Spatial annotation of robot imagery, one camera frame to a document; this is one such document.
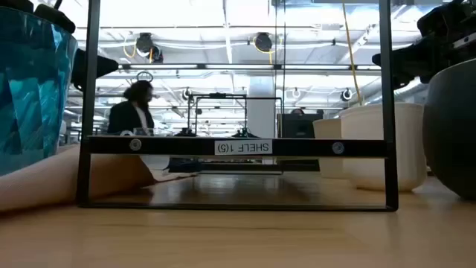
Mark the navy blue cloth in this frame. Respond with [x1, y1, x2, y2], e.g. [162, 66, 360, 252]
[167, 156, 204, 174]

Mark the person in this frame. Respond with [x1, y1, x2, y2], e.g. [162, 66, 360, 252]
[106, 80, 155, 135]

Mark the black monitor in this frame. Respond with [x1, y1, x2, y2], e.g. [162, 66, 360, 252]
[277, 113, 324, 172]

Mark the teal faceted plastic cup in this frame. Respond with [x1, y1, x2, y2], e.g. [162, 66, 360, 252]
[0, 5, 79, 176]

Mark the beige cup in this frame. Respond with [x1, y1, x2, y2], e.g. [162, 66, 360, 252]
[312, 118, 343, 179]

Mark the white mug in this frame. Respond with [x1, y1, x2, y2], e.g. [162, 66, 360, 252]
[340, 103, 428, 193]

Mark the yellow hanging cable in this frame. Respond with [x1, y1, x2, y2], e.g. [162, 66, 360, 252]
[341, 0, 364, 107]

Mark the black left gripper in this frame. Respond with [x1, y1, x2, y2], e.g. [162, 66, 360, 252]
[0, 0, 120, 92]

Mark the long ceiling light bar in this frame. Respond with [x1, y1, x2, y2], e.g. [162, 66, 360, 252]
[118, 63, 382, 71]

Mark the dark mug orange inside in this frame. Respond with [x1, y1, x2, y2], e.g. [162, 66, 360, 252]
[422, 57, 476, 200]

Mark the white shelf label sticker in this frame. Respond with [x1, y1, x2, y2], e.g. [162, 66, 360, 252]
[214, 138, 274, 156]

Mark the black background rig frame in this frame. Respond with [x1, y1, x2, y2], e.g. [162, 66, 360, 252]
[187, 92, 283, 138]

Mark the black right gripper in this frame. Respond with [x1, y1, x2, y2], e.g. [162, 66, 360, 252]
[371, 0, 476, 90]

